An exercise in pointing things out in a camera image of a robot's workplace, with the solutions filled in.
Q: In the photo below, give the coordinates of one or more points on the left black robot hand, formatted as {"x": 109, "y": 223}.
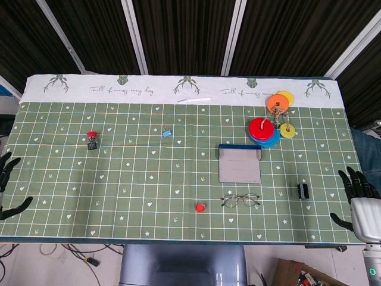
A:
{"x": 7, "y": 167}

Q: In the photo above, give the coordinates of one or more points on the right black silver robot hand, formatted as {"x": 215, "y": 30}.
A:
{"x": 364, "y": 214}

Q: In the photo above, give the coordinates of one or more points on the blue grey-lined glasses case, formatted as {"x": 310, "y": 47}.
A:
{"x": 239, "y": 167}

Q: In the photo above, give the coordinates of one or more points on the black wire-frame eyeglasses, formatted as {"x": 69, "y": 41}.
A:
{"x": 230, "y": 201}

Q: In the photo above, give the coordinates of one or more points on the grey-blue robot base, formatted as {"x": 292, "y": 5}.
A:
{"x": 181, "y": 265}

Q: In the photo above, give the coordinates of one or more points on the small black box component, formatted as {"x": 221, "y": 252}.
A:
{"x": 303, "y": 191}

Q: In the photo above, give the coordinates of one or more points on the brown cardboard box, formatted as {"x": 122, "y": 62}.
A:
{"x": 285, "y": 274}

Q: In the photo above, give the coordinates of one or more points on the blue jeans leg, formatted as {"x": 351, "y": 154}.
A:
{"x": 364, "y": 152}

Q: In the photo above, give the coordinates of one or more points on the small yellow-green wooden disc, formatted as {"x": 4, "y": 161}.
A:
{"x": 288, "y": 132}

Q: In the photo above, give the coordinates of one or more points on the black plug with yellow tag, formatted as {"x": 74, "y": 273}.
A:
{"x": 91, "y": 261}

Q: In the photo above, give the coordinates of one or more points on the red wooden disc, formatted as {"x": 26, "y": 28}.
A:
{"x": 259, "y": 131}

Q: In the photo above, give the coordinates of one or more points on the large yellow wooden disc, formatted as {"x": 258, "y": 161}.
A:
{"x": 289, "y": 96}

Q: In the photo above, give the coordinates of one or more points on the orange wooden disc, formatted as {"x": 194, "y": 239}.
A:
{"x": 282, "y": 99}

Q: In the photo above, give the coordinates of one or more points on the green grid tablecloth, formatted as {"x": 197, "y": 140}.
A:
{"x": 149, "y": 167}

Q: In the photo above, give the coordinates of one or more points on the blue binder clip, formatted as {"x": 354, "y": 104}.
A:
{"x": 167, "y": 133}

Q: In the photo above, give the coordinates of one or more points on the small red plastic cap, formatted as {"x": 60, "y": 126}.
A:
{"x": 200, "y": 208}

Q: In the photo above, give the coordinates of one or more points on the white plastic strip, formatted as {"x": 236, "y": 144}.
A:
{"x": 193, "y": 100}

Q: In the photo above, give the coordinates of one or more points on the red mushroom emergency stop switch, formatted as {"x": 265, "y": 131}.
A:
{"x": 92, "y": 135}

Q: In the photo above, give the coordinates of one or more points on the white partition post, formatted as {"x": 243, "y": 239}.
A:
{"x": 233, "y": 35}
{"x": 354, "y": 47}
{"x": 135, "y": 38}
{"x": 64, "y": 38}

